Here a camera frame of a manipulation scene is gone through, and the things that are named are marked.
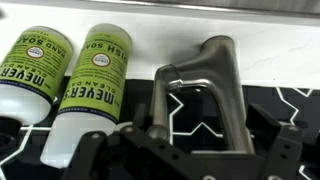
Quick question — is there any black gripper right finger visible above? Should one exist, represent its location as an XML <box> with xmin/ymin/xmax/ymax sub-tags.
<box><xmin>246</xmin><ymin>103</ymin><xmax>305</xmax><ymax>180</ymax></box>

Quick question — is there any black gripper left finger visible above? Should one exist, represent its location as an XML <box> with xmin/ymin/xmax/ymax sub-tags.
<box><xmin>61</xmin><ymin>129</ymin><xmax>112</xmax><ymax>180</ymax></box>

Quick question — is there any green hand soap bottle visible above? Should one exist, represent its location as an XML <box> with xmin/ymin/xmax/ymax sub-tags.
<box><xmin>0</xmin><ymin>25</ymin><xmax>74</xmax><ymax>127</ymax></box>

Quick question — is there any brushed steel kitchen faucet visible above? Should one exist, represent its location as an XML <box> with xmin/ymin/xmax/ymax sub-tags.
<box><xmin>145</xmin><ymin>34</ymin><xmax>257</xmax><ymax>155</ymax></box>

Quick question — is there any green dish soap bottle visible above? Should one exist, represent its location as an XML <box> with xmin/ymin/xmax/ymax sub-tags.
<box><xmin>39</xmin><ymin>22</ymin><xmax>133</xmax><ymax>170</ymax></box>

